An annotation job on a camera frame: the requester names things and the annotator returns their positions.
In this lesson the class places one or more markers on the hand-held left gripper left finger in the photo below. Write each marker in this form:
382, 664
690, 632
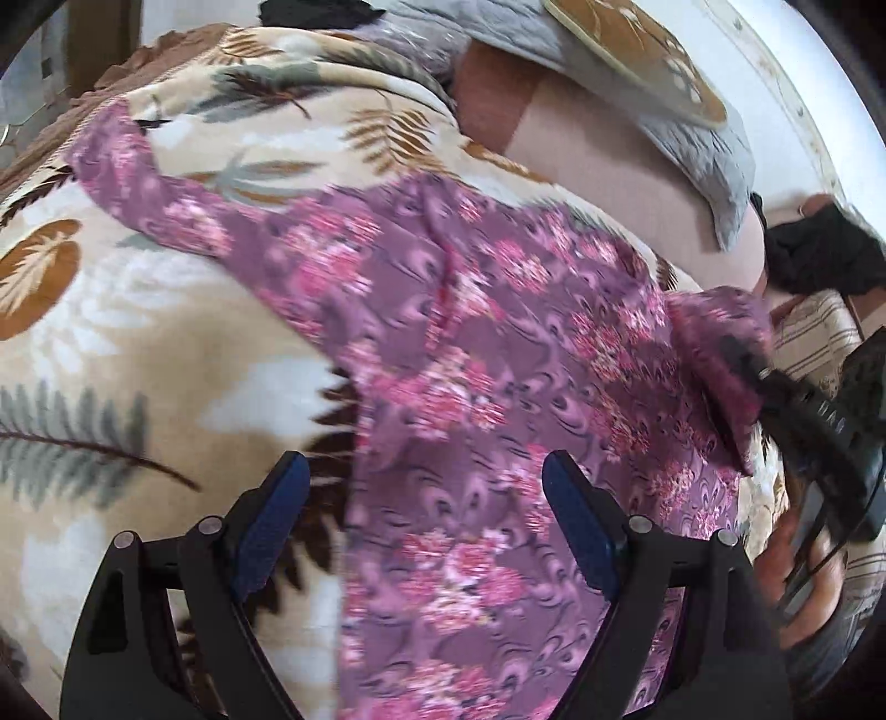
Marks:
271, 526

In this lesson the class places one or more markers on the dark cloth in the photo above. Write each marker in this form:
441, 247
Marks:
311, 12

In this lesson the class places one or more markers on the brown leaf print cushion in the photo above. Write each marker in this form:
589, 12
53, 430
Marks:
637, 55

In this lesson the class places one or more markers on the person's right hand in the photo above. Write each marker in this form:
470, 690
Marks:
789, 574

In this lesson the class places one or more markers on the beige striped cushion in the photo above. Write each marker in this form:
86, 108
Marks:
813, 339

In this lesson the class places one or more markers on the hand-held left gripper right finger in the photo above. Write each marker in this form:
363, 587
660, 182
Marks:
580, 526

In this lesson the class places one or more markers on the cream leaf print blanket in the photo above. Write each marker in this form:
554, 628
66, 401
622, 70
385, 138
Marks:
173, 360

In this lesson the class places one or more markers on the black cloth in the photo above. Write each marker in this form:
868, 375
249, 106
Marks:
817, 253

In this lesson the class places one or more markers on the pink bed sheet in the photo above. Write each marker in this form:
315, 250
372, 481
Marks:
623, 180

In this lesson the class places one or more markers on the purple floral garment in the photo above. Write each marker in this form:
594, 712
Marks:
471, 360

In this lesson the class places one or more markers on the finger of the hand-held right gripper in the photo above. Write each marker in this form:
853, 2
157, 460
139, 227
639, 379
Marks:
803, 415

